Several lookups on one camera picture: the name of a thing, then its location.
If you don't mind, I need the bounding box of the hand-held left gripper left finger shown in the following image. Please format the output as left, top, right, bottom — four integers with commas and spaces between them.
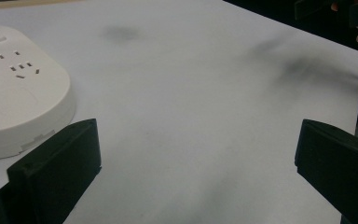
0, 118, 103, 224

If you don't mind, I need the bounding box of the white power strip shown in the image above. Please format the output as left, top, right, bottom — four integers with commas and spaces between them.
0, 23, 76, 161

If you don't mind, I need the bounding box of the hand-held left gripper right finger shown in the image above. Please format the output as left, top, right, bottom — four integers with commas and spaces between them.
294, 119, 358, 224

